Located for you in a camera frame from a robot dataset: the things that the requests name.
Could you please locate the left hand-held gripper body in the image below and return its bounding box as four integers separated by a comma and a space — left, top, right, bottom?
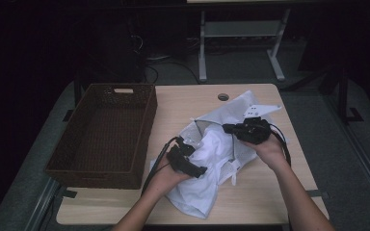
167, 145, 195, 175

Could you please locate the black floor cable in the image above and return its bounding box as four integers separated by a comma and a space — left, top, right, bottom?
144, 52, 201, 85

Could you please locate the white metal desk frame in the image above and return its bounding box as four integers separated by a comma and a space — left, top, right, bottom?
186, 0, 335, 83

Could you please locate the white cloth garment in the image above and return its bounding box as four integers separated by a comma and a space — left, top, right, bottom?
149, 90, 288, 188

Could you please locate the brown woven basket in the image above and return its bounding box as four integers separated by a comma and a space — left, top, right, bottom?
43, 83, 159, 191

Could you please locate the metal floor rail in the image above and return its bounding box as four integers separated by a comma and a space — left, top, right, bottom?
321, 94, 370, 213
23, 177, 61, 231

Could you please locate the right hand-held gripper cable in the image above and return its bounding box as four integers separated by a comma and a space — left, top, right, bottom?
268, 123, 293, 167

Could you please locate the person's left hand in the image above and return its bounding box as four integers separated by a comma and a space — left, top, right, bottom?
148, 157, 191, 195

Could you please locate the person's right hand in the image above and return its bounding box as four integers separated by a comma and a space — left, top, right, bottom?
241, 132, 292, 171

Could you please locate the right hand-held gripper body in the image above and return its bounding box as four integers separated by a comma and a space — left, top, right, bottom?
236, 103, 283, 145

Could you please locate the black metal stand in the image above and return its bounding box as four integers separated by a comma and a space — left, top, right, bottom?
288, 64, 364, 124

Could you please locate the left hand-held gripper cable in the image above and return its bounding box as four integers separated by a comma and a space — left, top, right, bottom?
140, 136, 181, 196

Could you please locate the hand-held gripper cable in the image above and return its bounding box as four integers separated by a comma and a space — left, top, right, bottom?
268, 123, 293, 167
140, 136, 181, 196

